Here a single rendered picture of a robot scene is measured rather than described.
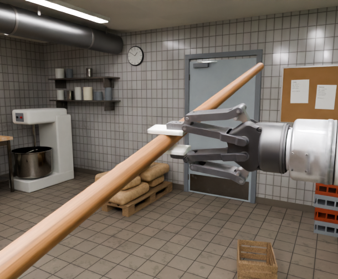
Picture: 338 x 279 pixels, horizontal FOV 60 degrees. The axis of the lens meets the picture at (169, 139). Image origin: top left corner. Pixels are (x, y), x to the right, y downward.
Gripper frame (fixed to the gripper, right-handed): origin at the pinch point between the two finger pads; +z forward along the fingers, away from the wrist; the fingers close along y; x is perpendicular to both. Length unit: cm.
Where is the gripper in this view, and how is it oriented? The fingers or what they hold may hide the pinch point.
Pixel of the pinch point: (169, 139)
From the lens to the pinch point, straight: 52.6
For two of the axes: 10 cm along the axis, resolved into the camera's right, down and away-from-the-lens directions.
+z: -8.8, -0.7, 4.8
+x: 4.7, -3.7, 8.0
